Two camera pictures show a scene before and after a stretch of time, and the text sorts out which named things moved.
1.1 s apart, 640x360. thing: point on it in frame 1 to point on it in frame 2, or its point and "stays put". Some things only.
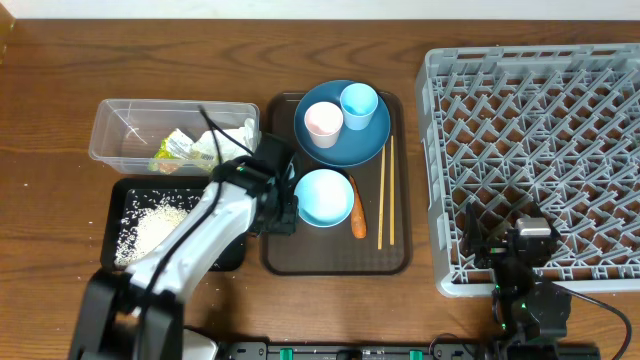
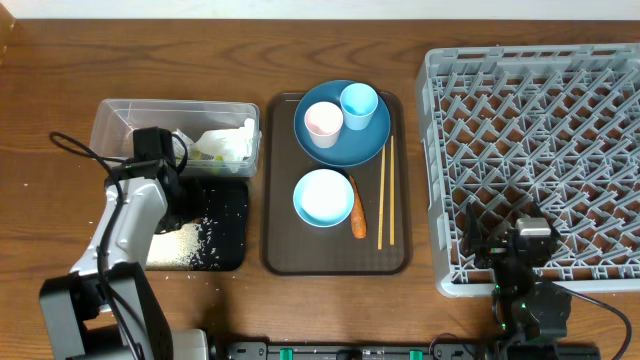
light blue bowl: x=325 y=197 stays put
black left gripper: x=282 y=215 to x=187 y=203
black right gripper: x=495 y=250 stays put
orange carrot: x=358 y=217 stays put
